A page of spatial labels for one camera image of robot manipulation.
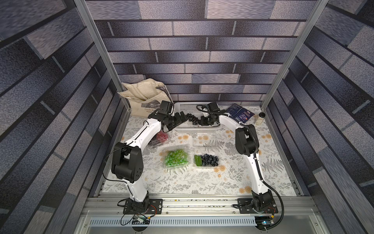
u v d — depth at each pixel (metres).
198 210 0.74
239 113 1.10
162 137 0.95
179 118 0.79
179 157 0.85
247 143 0.64
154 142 0.95
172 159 0.84
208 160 0.84
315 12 0.71
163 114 0.69
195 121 1.06
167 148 0.97
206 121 0.97
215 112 0.86
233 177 0.83
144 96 1.07
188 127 1.07
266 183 0.64
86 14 0.71
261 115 1.03
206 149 0.95
